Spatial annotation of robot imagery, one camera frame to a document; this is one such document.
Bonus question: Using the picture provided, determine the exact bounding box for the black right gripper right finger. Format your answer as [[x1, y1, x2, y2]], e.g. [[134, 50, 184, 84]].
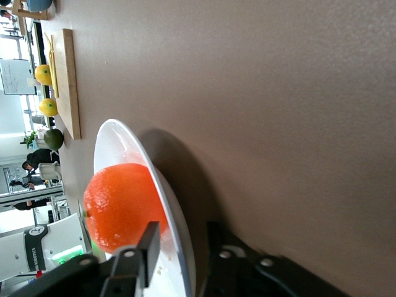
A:
[[200, 221, 350, 297]]

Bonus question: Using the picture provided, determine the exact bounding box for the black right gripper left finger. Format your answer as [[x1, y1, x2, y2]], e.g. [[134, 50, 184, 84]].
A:
[[12, 221, 161, 297]]

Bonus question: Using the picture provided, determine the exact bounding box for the orange fruit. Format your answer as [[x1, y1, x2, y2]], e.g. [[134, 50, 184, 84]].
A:
[[82, 163, 170, 254]]

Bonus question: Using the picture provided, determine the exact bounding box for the white round plate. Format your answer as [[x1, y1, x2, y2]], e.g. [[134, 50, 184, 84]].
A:
[[93, 118, 197, 297]]

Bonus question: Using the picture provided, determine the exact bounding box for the white chair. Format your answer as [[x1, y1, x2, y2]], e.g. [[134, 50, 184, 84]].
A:
[[38, 161, 62, 182]]

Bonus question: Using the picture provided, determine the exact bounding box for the person in dark clothes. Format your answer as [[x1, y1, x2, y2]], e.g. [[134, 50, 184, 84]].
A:
[[12, 197, 52, 212]]

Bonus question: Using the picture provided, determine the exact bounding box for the person in black hoodie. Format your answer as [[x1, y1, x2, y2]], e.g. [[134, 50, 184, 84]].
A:
[[22, 148, 61, 180]]

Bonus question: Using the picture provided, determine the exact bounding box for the dark green avocado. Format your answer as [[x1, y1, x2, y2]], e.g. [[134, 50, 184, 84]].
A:
[[43, 128, 65, 152]]

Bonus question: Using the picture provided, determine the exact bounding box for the green potted plant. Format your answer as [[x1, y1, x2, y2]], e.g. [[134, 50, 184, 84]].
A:
[[20, 130, 38, 150]]

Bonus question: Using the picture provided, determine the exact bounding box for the yellow lemon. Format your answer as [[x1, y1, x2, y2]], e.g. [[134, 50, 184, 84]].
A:
[[38, 98, 59, 118], [34, 64, 53, 87]]

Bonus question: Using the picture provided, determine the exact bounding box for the wooden cutting board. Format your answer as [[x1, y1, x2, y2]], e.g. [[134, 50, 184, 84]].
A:
[[51, 28, 82, 140]]

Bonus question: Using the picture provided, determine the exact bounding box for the yellow plastic knife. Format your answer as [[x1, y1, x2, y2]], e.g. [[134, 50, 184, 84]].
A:
[[50, 35, 60, 98]]

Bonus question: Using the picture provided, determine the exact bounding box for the whiteboard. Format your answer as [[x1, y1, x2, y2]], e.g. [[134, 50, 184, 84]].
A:
[[0, 58, 37, 96]]

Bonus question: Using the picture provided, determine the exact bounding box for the yellow plastic fork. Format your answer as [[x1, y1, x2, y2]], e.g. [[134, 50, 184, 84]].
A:
[[44, 32, 56, 90]]

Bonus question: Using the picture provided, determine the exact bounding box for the wooden mug rack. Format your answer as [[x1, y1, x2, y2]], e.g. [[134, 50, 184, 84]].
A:
[[11, 0, 49, 35]]

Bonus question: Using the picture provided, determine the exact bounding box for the blue bowl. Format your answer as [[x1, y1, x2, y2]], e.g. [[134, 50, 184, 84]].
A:
[[27, 0, 53, 12]]

